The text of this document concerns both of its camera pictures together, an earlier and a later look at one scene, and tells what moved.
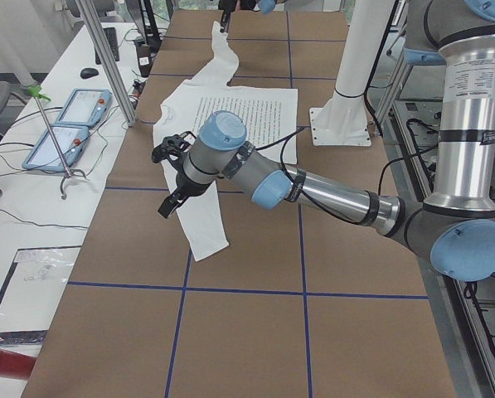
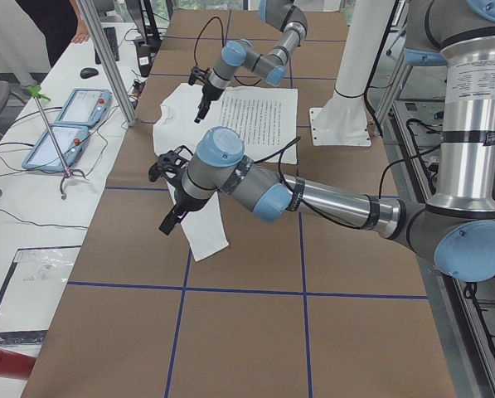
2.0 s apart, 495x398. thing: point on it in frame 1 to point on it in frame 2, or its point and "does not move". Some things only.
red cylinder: (6, 364) does not move
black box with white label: (145, 56) does not move
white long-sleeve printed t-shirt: (269, 115) does not move
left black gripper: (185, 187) to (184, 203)
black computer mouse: (87, 73) does not move
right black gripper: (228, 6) to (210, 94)
